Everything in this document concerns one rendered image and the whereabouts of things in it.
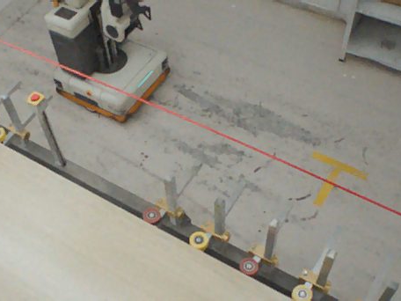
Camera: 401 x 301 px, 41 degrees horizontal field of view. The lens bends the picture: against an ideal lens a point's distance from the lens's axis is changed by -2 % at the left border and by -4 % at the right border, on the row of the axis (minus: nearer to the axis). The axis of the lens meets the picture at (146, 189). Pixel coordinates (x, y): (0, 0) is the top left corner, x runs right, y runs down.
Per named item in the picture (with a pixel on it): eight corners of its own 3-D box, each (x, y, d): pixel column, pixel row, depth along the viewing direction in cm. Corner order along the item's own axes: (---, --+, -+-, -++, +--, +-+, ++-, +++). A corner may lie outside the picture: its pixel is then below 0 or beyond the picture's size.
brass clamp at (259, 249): (253, 245, 245) (254, 240, 240) (280, 260, 239) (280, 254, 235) (246, 256, 242) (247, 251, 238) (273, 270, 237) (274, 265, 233)
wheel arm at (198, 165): (197, 164, 275) (196, 158, 272) (202, 166, 274) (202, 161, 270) (149, 229, 257) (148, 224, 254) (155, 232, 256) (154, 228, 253)
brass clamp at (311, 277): (303, 271, 235) (304, 266, 231) (331, 285, 229) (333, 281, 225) (297, 282, 232) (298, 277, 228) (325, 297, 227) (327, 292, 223)
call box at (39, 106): (39, 101, 263) (34, 91, 257) (49, 106, 260) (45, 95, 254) (29, 111, 260) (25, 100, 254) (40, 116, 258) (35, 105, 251)
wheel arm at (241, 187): (240, 184, 265) (241, 179, 262) (246, 187, 264) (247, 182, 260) (193, 253, 248) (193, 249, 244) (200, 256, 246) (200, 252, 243)
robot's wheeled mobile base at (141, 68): (55, 95, 420) (47, 72, 399) (105, 46, 445) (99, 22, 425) (124, 128, 393) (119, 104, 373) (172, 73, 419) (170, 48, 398)
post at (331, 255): (311, 295, 244) (330, 246, 205) (318, 298, 243) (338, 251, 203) (309, 301, 243) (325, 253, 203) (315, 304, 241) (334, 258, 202)
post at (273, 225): (264, 267, 252) (273, 216, 213) (271, 271, 251) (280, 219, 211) (260, 274, 251) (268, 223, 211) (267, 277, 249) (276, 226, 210)
